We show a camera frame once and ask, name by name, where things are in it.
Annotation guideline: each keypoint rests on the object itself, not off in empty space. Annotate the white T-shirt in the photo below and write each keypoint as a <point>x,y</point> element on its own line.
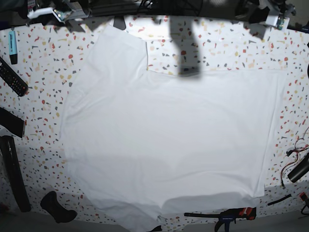
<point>142,144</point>

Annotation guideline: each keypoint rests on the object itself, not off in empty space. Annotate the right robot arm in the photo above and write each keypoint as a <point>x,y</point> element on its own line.
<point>59,11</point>

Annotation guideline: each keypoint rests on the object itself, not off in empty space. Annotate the terrazzo patterned tablecloth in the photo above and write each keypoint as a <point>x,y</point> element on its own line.
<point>50,59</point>

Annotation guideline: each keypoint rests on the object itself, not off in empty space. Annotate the black flat box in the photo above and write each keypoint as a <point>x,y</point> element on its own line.
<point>12,123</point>

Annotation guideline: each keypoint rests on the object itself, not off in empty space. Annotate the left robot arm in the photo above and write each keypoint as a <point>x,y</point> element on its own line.
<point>272,13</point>

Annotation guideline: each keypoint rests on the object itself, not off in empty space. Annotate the black bar clamp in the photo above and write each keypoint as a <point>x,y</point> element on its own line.
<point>227,216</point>

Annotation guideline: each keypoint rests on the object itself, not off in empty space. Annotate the black game controller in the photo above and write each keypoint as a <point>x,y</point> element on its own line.
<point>50,204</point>

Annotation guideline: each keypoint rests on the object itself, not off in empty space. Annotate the black cylinder flashlight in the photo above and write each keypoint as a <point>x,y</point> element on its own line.
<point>300,170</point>

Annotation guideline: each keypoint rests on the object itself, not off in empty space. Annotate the black remote control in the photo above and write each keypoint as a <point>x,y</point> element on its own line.
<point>11,78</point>

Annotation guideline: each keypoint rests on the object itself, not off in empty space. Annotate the black table clip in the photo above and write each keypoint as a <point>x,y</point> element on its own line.
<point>119,22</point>

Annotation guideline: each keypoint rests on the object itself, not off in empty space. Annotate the black curved stand leg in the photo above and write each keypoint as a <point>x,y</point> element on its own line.
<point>11,163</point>

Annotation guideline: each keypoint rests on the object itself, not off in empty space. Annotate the blue highlighter marker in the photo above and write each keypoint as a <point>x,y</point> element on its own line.
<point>13,47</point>

